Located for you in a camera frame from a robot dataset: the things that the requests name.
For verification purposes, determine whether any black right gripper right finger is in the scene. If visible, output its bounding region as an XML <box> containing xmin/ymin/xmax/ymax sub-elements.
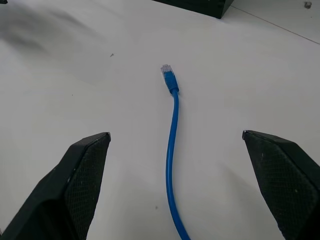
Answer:
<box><xmin>241</xmin><ymin>129</ymin><xmax>320</xmax><ymax>240</ymax></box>

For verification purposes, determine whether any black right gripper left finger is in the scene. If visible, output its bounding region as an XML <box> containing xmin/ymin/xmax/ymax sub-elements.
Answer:
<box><xmin>0</xmin><ymin>131</ymin><xmax>112</xmax><ymax>240</ymax></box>

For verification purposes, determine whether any black box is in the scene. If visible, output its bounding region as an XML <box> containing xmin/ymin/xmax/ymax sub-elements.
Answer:
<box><xmin>152</xmin><ymin>0</ymin><xmax>235</xmax><ymax>20</ymax></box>

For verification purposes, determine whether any blue ethernet cable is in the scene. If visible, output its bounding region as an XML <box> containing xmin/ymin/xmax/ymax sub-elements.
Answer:
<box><xmin>159</xmin><ymin>63</ymin><xmax>192</xmax><ymax>240</ymax></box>

